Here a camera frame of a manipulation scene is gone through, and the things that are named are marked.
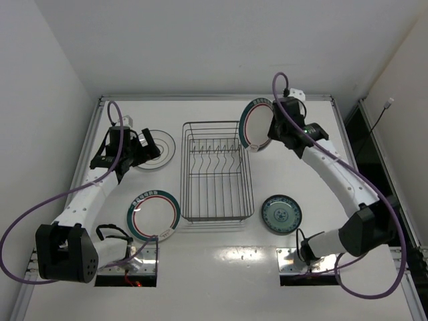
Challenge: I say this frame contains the green red rim plate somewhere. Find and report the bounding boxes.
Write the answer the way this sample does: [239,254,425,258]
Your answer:
[126,190,181,241]
[238,98,274,152]

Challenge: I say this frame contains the small blue patterned plate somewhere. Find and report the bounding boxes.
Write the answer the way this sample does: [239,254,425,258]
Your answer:
[261,195,302,235]

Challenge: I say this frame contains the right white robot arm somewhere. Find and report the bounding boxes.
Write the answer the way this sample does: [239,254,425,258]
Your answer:
[268,97,399,265]

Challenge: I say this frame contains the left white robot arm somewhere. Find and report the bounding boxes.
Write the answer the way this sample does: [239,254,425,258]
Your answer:
[35,126,161,283]

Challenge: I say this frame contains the white plate thin green rings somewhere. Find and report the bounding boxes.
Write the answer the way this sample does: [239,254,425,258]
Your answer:
[132,129,177,172]

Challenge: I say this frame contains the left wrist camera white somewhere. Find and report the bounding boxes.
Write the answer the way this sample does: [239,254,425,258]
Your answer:
[119,115,133,128]

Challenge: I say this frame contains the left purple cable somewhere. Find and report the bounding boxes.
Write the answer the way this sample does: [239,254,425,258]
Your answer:
[0,101,160,285]

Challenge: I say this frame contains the purple cable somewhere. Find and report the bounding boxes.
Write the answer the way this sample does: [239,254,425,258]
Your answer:
[0,101,160,285]
[271,72,408,299]

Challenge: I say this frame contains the grey wire dish rack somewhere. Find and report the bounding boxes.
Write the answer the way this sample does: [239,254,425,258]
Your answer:
[180,120,254,223]

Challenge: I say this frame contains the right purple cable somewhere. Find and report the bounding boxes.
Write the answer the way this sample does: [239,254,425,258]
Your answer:
[271,72,408,299]

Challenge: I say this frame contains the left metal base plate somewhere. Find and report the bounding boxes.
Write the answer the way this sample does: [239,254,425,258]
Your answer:
[98,240,159,277]

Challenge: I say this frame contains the metal base plate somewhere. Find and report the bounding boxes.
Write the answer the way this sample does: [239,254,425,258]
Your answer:
[276,247,337,276]
[98,240,159,277]

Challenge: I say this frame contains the black wall cable white plug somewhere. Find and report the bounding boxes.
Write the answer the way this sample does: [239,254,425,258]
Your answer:
[355,97,395,158]

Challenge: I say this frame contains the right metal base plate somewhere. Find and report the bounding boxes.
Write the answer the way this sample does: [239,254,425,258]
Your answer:
[276,247,337,276]

